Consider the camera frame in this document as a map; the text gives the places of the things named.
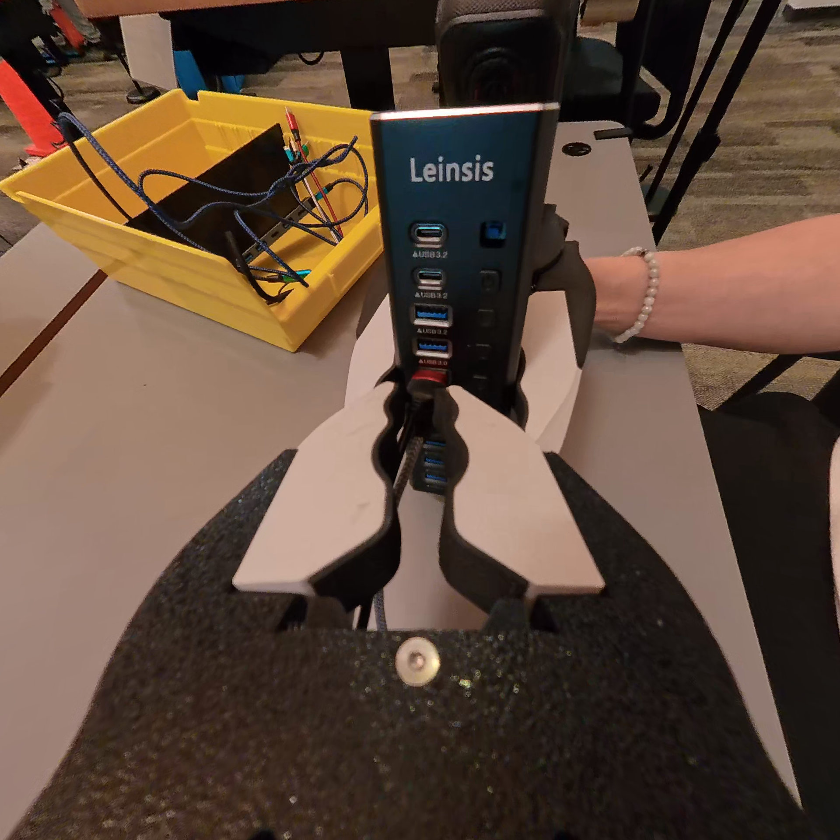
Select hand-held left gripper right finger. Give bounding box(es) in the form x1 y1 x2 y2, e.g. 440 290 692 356
436 384 607 602

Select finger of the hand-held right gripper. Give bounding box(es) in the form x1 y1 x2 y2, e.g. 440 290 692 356
516 208 599 455
344 296 399 410

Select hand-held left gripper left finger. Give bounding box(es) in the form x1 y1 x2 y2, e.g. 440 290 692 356
233 384 403 602

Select red black usb cable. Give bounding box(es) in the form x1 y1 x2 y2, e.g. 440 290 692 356
372 367 455 631

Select black usb hub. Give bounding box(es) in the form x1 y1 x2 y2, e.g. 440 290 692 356
369 103 563 497

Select yellow plastic bin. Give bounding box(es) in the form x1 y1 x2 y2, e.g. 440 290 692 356
0 90 389 353

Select blue braided usb cable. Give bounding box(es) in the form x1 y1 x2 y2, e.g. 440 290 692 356
53 112 375 305

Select person's right forearm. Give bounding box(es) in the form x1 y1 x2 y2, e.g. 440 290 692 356
584 214 840 353

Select person in white shirt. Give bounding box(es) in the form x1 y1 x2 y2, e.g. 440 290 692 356
825 440 840 631

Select orange traffic cone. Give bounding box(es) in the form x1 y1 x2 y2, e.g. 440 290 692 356
0 56 64 161

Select white bead bracelet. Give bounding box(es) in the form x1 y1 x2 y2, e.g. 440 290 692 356
612 246 661 346

